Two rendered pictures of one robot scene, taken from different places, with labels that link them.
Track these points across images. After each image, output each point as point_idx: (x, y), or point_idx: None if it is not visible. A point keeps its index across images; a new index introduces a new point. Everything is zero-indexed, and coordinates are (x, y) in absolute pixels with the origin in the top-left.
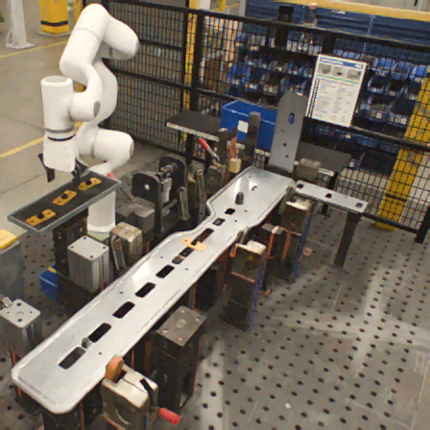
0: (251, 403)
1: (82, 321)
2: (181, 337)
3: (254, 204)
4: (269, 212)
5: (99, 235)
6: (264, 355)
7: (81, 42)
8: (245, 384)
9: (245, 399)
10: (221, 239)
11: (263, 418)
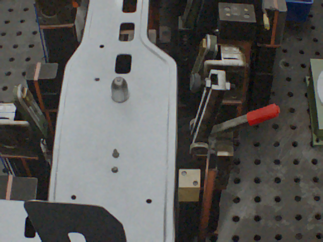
0: (23, 7)
1: None
2: None
3: (89, 105)
4: (58, 104)
5: (322, 65)
6: (24, 54)
7: None
8: (35, 17)
9: (30, 7)
10: (103, 2)
11: (11, 2)
